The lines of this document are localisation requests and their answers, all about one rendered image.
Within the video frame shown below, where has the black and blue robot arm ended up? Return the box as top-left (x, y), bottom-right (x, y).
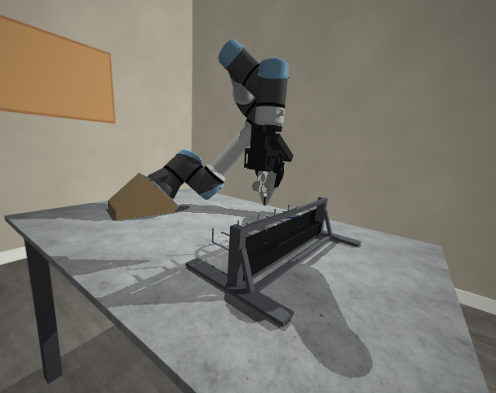
top-left (147, 39), bottom-right (289, 200)

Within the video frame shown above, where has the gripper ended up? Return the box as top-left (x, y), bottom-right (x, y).
top-left (244, 124), bottom-right (284, 206)

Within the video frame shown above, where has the dark grey free-standing rack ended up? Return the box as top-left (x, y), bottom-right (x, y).
top-left (189, 196), bottom-right (361, 327)

